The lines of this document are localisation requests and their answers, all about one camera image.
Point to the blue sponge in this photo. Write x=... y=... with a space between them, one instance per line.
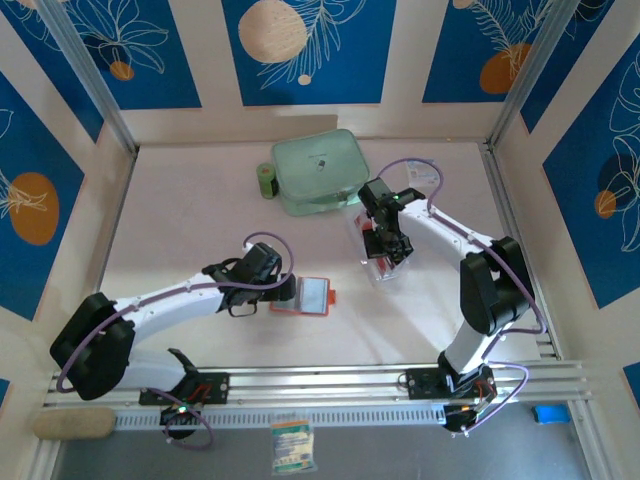
x=551 y=414

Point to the black electronics bracket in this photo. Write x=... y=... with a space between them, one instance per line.
x=172 y=420
x=457 y=422

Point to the white blue sachet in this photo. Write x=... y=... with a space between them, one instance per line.
x=423 y=176

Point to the white card with red circle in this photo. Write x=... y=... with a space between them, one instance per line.
x=382 y=266
x=359 y=221

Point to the aluminium frame post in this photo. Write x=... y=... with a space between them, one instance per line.
x=95 y=75
x=531 y=75

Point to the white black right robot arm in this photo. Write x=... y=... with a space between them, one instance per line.
x=445 y=235

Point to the orange card holder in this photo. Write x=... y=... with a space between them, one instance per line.
x=310 y=295

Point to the green white plastic packet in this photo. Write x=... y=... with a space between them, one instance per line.
x=292 y=445

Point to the black patterned credit card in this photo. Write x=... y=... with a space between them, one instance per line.
x=374 y=245

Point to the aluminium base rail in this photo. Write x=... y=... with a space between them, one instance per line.
x=320 y=382

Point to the clear plastic card tray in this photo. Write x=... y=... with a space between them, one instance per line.
x=385 y=279

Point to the mint green zip pouch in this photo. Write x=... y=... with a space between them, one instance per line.
x=315 y=150

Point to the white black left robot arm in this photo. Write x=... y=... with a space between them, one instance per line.
x=170 y=302

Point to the beige foam pad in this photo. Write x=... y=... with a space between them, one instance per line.
x=75 y=424

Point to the green cylinder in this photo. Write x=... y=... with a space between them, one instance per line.
x=266 y=180

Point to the aluminium side rail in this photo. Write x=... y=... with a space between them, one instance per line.
x=517 y=250
x=108 y=250

